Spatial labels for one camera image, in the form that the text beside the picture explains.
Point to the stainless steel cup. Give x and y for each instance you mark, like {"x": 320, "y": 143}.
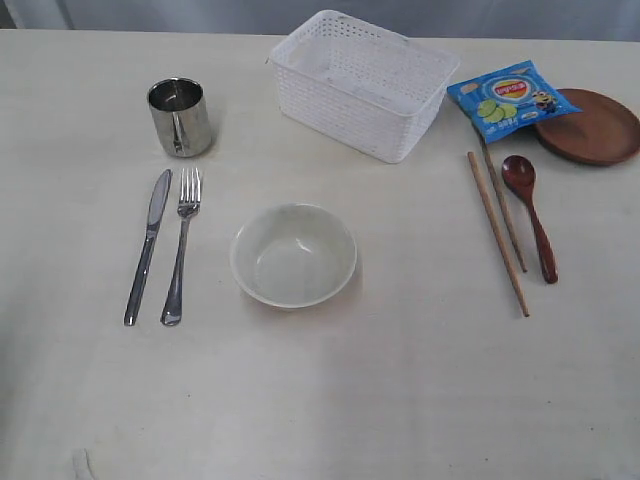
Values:
{"x": 179, "y": 113}

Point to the white plastic perforated basket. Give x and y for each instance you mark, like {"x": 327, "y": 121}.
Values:
{"x": 369, "y": 88}

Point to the brown round wooden plate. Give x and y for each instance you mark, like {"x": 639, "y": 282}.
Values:
{"x": 603, "y": 133}

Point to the pale green ceramic bowl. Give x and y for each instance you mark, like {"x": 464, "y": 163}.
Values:
{"x": 293, "y": 256}

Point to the wooden chopstick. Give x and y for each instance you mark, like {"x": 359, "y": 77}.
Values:
{"x": 501, "y": 200}
{"x": 508, "y": 263}

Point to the dark red wooden spoon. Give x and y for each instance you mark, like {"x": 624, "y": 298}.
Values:
{"x": 519, "y": 176}

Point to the silver metal fork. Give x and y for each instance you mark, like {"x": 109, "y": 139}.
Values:
{"x": 188, "y": 206}

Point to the blue chips bag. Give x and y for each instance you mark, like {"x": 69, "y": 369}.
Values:
{"x": 501, "y": 102}

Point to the silver metal knife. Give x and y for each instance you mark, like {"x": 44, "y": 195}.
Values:
{"x": 154, "y": 217}

